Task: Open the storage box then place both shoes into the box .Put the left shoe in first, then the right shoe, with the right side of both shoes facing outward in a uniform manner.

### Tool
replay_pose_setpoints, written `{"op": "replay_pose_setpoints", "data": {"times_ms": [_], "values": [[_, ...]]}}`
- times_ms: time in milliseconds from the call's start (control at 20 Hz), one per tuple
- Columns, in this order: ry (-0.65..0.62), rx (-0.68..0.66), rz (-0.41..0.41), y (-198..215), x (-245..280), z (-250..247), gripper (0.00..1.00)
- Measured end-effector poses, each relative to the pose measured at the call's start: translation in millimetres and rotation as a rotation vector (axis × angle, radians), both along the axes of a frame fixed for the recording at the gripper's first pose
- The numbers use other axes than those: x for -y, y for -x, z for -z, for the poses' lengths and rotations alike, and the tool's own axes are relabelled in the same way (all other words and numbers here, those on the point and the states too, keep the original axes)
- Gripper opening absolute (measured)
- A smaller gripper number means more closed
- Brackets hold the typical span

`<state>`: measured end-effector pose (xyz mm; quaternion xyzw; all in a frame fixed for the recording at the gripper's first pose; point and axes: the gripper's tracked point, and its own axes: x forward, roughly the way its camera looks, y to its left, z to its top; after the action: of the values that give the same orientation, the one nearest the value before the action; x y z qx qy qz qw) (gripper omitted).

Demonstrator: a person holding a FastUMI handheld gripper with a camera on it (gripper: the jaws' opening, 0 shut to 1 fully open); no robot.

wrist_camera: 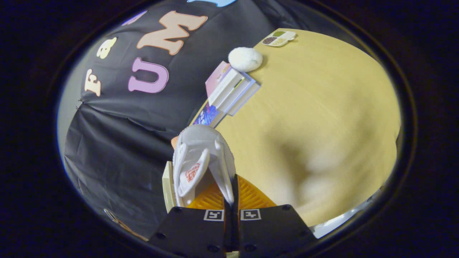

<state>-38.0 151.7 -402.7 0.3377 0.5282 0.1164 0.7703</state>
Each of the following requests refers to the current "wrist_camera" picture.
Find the white canvas shoe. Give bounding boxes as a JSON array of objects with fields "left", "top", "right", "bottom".
[{"left": 172, "top": 124, "right": 237, "bottom": 207}]

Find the pale blue cover book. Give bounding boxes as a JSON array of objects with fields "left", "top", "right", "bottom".
[{"left": 226, "top": 81, "right": 261, "bottom": 116}]

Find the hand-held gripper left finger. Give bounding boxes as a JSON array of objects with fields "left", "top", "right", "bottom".
[{"left": 148, "top": 181, "right": 230, "bottom": 258}]

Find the brown fabric storage box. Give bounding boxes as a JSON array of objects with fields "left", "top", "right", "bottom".
[{"left": 162, "top": 161, "right": 178, "bottom": 214}]

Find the white fluffy plush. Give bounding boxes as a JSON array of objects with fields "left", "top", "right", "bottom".
[{"left": 228, "top": 47, "right": 263, "bottom": 73}]

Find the pink cover book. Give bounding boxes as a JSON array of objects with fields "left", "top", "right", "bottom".
[{"left": 205, "top": 61, "right": 244, "bottom": 108}]

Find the white green-edged book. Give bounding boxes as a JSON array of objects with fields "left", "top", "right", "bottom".
[{"left": 217, "top": 72, "right": 253, "bottom": 113}]

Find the white divided snack tray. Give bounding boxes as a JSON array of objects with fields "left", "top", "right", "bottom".
[{"left": 261, "top": 30, "right": 297, "bottom": 47}]

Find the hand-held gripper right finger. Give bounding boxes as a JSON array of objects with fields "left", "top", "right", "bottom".
[{"left": 231, "top": 174, "right": 318, "bottom": 258}]

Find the black backdrop cloth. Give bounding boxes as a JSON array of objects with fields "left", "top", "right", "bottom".
[{"left": 63, "top": 0, "right": 359, "bottom": 239}]

